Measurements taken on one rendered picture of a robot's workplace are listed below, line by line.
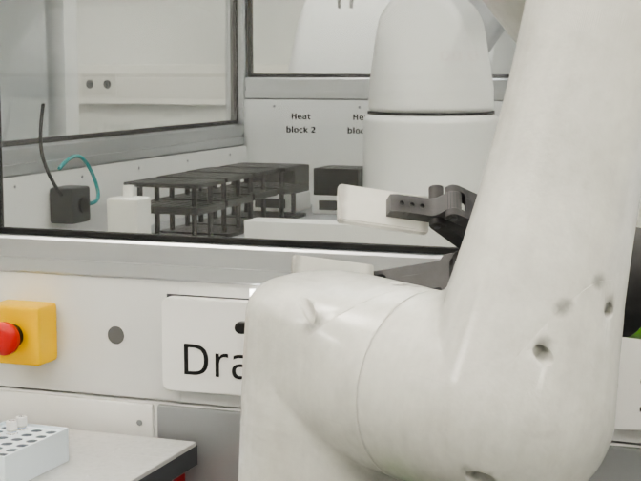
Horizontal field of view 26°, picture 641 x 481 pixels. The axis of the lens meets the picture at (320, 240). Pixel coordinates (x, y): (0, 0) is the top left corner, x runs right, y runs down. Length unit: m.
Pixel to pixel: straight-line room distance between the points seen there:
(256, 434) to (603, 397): 0.25
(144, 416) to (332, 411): 0.80
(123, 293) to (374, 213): 0.70
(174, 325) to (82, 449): 0.18
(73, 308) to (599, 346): 0.97
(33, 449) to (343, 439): 0.65
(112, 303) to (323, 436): 0.78
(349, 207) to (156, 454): 0.64
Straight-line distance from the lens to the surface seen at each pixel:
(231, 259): 1.61
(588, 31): 0.87
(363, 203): 1.03
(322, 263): 1.15
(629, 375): 1.49
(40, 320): 1.69
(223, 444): 1.66
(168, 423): 1.69
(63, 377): 1.74
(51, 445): 1.56
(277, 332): 0.95
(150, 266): 1.65
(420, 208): 1.03
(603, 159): 0.86
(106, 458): 1.59
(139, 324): 1.68
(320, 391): 0.92
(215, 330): 1.61
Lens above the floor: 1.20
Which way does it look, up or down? 7 degrees down
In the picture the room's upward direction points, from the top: straight up
